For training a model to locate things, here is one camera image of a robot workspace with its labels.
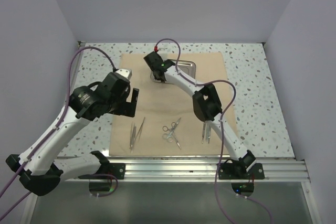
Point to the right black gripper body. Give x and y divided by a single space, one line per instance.
156 78

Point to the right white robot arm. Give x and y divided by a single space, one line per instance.
207 106

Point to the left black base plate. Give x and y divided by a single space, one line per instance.
115 169

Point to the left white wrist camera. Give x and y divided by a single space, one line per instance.
126 73

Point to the steel tweezers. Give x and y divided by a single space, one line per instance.
132 136

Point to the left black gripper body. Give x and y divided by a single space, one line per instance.
119 105

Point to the aluminium mounting rail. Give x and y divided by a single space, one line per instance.
202 169

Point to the beige cloth wrap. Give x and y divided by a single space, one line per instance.
160 104

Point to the stainless steel tray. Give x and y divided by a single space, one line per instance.
187 67

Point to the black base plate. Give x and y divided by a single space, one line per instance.
234 170
115 169

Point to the thin steel probe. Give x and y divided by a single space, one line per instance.
140 129

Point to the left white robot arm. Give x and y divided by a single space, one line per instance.
39 171

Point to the steel scalpel handle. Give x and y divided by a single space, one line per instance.
204 132
208 133

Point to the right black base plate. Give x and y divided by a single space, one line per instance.
234 170

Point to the steel forceps with rings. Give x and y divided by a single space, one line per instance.
176 141

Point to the steel surgical scissors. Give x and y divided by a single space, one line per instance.
169 131

